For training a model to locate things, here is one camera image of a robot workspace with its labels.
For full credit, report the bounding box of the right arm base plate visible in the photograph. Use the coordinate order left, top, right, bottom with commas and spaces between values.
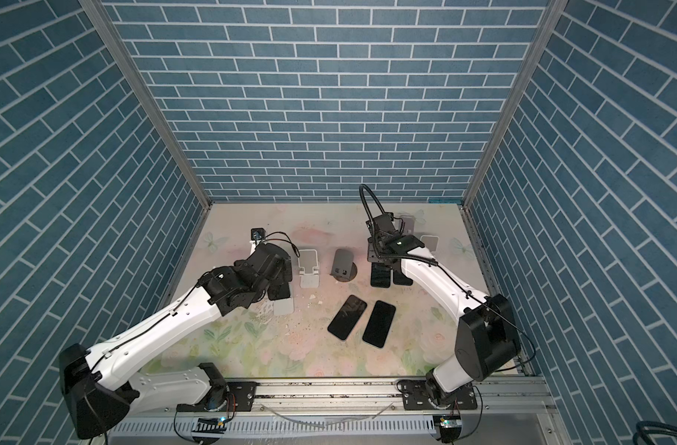
395, 379, 478, 411

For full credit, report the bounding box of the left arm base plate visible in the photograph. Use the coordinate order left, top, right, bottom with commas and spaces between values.
176, 381, 258, 415

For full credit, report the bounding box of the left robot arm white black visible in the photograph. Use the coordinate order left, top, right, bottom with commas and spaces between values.
59, 242, 292, 439

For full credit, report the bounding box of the dark round phone stand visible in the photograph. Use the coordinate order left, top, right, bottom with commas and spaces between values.
330, 248, 358, 283

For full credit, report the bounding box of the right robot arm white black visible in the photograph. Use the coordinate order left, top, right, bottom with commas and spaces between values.
366, 213, 521, 408

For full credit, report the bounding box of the white stand back centre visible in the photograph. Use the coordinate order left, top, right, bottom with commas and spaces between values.
298, 248, 320, 289

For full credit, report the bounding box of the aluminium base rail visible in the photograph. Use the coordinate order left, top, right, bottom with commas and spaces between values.
95, 376, 570, 444

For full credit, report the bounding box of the white stand front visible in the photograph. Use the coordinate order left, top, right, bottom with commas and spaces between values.
420, 235, 440, 253

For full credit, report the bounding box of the white stand left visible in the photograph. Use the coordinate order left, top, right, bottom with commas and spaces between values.
273, 298, 294, 316

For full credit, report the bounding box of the white stand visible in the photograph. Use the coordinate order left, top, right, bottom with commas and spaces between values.
420, 235, 440, 253
298, 248, 320, 289
273, 298, 294, 316

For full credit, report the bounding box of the white slotted cable duct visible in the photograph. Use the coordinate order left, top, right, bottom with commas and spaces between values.
110, 415, 437, 439

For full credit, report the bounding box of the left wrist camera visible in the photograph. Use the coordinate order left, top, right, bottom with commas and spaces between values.
251, 227, 267, 245

